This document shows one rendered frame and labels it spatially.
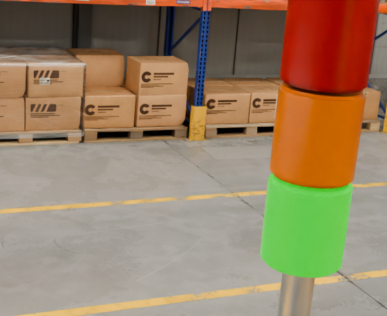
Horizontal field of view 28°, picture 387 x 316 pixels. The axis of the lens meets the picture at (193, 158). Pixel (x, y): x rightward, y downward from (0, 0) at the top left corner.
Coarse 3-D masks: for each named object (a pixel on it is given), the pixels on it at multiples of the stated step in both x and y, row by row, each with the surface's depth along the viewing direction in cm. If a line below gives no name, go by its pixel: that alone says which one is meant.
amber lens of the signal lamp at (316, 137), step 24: (288, 96) 44; (312, 96) 43; (336, 96) 43; (360, 96) 44; (288, 120) 44; (312, 120) 43; (336, 120) 43; (360, 120) 44; (288, 144) 44; (312, 144) 43; (336, 144) 43; (288, 168) 44; (312, 168) 44; (336, 168) 44
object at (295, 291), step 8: (288, 280) 48; (296, 280) 47; (304, 280) 47; (312, 280) 48; (280, 288) 49; (288, 288) 48; (296, 288) 48; (304, 288) 48; (312, 288) 48; (280, 296) 49; (288, 296) 48; (296, 296) 48; (304, 296) 48; (280, 304) 49; (288, 304) 48; (296, 304) 48; (304, 304) 48; (280, 312) 49; (288, 312) 48; (296, 312) 48; (304, 312) 48
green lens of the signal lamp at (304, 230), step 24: (288, 192) 45; (312, 192) 44; (336, 192) 45; (264, 216) 47; (288, 216) 45; (312, 216) 45; (336, 216) 45; (264, 240) 47; (288, 240) 45; (312, 240) 45; (336, 240) 46; (288, 264) 46; (312, 264) 45; (336, 264) 46
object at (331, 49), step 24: (288, 0) 44; (312, 0) 42; (336, 0) 41; (360, 0) 41; (288, 24) 43; (312, 24) 42; (336, 24) 41; (360, 24) 42; (288, 48) 43; (312, 48) 42; (336, 48) 42; (360, 48) 42; (288, 72) 44; (312, 72) 42; (336, 72) 42; (360, 72) 43
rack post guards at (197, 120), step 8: (192, 112) 883; (200, 112) 883; (192, 120) 885; (200, 120) 886; (384, 120) 999; (192, 128) 887; (200, 128) 889; (384, 128) 1000; (192, 136) 889; (200, 136) 892
